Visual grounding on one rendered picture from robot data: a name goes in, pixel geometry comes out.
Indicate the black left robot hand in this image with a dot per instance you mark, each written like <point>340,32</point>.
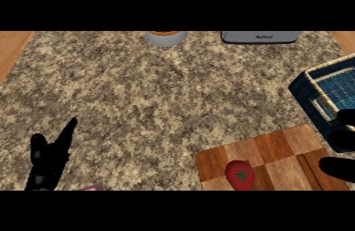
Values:
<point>47,159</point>

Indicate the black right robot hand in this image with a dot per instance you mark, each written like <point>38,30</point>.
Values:
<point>341,137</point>

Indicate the blue wicker basket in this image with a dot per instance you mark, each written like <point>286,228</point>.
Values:
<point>329,94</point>

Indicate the wooden checkered cutting board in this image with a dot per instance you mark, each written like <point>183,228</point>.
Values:
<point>270,161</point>

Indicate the red tomato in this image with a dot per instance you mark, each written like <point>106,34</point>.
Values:
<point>241,175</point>

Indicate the small pink object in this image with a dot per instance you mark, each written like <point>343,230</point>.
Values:
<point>91,187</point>

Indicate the grey flat appliance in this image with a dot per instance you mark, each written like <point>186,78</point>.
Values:
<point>260,37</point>

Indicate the pale grey cup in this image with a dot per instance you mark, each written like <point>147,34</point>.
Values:
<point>167,38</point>

